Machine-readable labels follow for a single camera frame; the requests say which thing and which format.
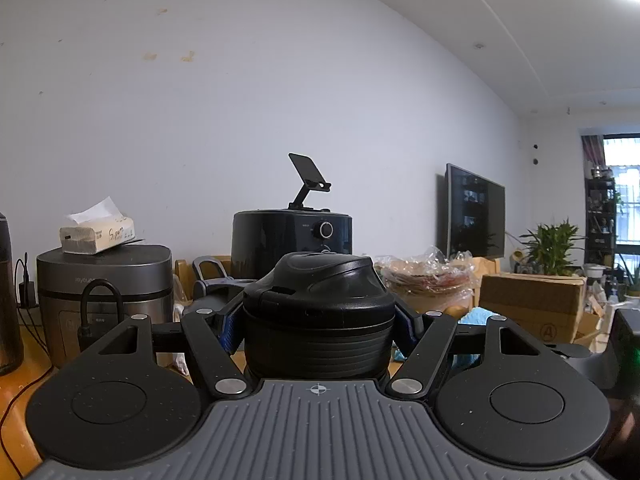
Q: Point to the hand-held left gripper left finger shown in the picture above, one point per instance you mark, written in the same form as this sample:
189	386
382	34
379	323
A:
230	335

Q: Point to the wall television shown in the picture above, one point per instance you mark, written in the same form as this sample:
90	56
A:
475	210

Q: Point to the green potted plant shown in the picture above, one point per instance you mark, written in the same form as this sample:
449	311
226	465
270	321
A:
550	247

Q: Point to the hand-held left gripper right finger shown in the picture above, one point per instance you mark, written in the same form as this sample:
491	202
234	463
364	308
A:
407	335

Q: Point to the bagged stack of paper plates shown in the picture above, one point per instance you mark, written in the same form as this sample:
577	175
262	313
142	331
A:
425	285

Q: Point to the blue microfiber cloth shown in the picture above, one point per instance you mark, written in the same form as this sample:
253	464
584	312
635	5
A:
477	317

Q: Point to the dark display shelf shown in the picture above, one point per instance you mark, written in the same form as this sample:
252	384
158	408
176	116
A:
600	215

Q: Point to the black plug adapter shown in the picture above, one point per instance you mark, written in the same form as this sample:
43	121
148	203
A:
27	295

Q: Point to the tissue pack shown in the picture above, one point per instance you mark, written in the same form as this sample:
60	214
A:
100	235

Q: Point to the black phone stand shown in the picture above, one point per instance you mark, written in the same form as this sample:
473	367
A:
307	170

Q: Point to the black and copper electric kettle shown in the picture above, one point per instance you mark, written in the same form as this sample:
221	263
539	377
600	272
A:
9	300

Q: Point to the black water bottle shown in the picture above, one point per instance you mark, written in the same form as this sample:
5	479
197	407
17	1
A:
320	320

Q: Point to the cardboard box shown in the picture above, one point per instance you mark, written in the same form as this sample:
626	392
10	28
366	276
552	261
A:
530	300

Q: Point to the dark blue air fryer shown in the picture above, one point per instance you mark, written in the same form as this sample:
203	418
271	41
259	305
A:
270	235

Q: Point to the grey rice cooker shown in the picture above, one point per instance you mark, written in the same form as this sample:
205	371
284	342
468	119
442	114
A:
135	285

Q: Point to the window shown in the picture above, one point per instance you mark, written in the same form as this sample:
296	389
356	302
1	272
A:
625	195

